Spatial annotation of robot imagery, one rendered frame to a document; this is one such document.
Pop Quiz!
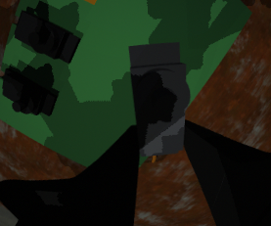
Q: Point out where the green flat panel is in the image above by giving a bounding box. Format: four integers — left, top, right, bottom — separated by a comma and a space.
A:
0, 0, 251, 167

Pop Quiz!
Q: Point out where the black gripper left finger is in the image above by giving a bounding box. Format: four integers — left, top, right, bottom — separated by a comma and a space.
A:
0, 125, 139, 226

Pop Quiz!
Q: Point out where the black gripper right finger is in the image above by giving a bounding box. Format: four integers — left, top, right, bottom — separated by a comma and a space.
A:
183, 120, 271, 226

